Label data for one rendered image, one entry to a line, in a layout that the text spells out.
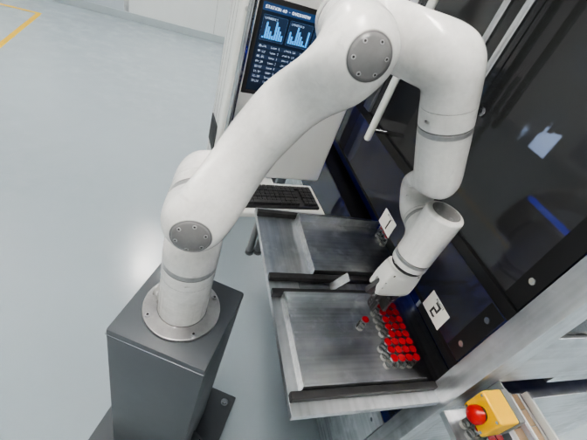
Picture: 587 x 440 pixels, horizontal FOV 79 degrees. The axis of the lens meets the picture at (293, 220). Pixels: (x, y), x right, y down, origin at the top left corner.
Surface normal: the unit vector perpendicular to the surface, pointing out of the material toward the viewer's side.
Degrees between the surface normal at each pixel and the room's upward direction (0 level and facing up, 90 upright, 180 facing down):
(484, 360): 90
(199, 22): 90
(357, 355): 0
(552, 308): 90
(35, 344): 0
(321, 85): 122
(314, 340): 0
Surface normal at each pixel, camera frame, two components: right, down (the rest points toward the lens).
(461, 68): 0.06, 0.55
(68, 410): 0.29, -0.73
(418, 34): -0.69, 0.18
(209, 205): 0.33, 0.29
